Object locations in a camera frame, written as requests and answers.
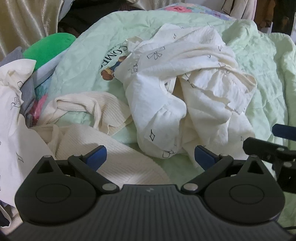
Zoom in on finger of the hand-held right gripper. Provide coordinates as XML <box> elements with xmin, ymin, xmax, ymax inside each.
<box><xmin>272</xmin><ymin>124</ymin><xmax>296</xmax><ymax>140</ymax></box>
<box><xmin>243</xmin><ymin>137</ymin><xmax>296</xmax><ymax>168</ymax></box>

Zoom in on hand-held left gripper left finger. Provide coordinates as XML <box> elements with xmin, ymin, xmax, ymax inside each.
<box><xmin>36</xmin><ymin>145</ymin><xmax>120</xmax><ymax>194</ymax></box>

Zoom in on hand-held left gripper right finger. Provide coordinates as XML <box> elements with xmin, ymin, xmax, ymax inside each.
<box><xmin>181</xmin><ymin>145</ymin><xmax>270</xmax><ymax>194</ymax></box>

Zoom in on white printed shirt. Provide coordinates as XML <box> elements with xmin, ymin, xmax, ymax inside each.
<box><xmin>114</xmin><ymin>23</ymin><xmax>258</xmax><ymax>168</ymax></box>

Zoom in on cream ribbed knit garment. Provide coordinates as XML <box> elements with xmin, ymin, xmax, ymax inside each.
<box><xmin>32</xmin><ymin>91</ymin><xmax>170</xmax><ymax>186</ymax></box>

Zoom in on light green quilted blanket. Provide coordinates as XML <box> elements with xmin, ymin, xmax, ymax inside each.
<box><xmin>47</xmin><ymin>10</ymin><xmax>296</xmax><ymax>232</ymax></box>

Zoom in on white printed cloth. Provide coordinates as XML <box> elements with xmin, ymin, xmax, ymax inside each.
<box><xmin>0</xmin><ymin>59</ymin><xmax>57</xmax><ymax>208</ymax></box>

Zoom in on dark hanging clothes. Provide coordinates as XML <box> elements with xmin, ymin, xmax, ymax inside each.
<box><xmin>253</xmin><ymin>0</ymin><xmax>296</xmax><ymax>44</ymax></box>

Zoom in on green foam pad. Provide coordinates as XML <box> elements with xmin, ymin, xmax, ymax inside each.
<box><xmin>23</xmin><ymin>33</ymin><xmax>77</xmax><ymax>81</ymax></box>

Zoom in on cream hanging garment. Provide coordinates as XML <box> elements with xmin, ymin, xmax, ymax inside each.
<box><xmin>220</xmin><ymin>0</ymin><xmax>257</xmax><ymax>20</ymax></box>

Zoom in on dark cloth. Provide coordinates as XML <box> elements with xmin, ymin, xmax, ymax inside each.
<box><xmin>58</xmin><ymin>0</ymin><xmax>151</xmax><ymax>39</ymax></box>

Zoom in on floral patterned bedsheet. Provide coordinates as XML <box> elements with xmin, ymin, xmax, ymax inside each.
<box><xmin>159</xmin><ymin>3</ymin><xmax>237</xmax><ymax>22</ymax></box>

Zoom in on beige satin curtain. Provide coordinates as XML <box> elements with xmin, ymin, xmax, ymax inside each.
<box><xmin>0</xmin><ymin>0</ymin><xmax>67</xmax><ymax>61</ymax></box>

